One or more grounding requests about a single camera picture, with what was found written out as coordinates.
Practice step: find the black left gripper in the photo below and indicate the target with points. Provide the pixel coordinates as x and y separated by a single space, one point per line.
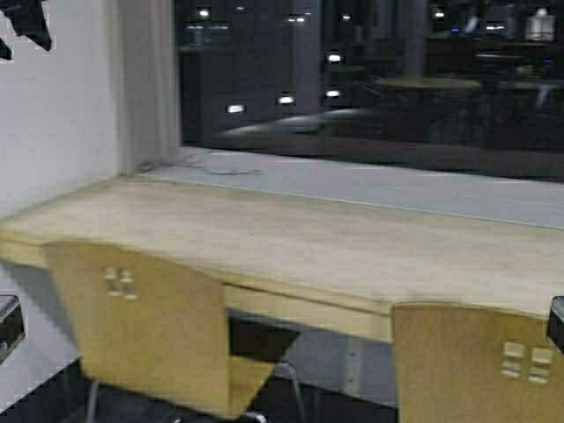
28 19

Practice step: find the beige wooden chair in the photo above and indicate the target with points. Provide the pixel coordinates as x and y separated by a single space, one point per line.
459 363
162 329

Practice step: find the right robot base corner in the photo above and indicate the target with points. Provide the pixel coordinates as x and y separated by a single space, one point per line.
555 323

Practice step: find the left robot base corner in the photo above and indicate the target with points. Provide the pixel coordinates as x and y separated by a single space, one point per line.
12 325

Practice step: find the long beige counter table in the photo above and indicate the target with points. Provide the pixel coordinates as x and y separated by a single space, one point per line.
349 255

